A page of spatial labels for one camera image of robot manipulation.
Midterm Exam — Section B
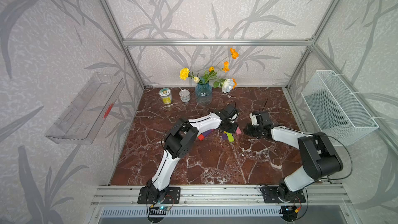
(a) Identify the light pink block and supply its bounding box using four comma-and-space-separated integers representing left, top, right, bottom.
235, 127, 242, 135

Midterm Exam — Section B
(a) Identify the large purple block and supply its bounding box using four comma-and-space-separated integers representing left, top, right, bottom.
202, 129, 214, 137

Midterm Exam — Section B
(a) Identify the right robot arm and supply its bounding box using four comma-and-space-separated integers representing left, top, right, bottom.
244, 112, 344, 202

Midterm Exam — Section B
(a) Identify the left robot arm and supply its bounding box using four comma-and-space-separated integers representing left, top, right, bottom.
146, 104, 238, 201

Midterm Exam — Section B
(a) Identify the blue glass vase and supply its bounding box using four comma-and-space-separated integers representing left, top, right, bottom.
195, 83, 212, 105

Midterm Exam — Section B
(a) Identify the yellow orange flower bouquet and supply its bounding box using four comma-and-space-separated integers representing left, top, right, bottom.
179, 48, 239, 93

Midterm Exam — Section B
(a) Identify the white tin can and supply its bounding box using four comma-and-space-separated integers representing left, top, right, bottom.
179, 89, 191, 103

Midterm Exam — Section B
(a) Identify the yellow green tin can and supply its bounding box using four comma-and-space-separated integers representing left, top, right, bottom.
159, 88, 173, 105

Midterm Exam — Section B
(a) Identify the right circuit board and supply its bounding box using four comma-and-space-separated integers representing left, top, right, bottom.
279, 206, 301, 222

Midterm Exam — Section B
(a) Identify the circuit board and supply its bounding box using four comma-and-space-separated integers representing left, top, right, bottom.
148, 205, 173, 216
279, 206, 301, 222

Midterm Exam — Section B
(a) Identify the left circuit board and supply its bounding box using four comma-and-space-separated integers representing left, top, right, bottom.
148, 205, 173, 216

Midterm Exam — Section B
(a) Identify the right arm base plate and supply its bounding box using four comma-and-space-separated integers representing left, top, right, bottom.
260, 185, 306, 203

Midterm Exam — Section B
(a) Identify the white wire mesh basket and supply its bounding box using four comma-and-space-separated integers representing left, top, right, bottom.
301, 70, 379, 146

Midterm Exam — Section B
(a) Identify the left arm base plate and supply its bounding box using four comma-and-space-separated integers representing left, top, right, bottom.
137, 187, 181, 205

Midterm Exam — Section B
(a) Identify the clear plastic wall shelf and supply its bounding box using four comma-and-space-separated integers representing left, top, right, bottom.
45, 72, 125, 145

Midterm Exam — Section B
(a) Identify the aluminium frame post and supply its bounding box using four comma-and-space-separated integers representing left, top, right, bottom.
99, 0, 146, 90

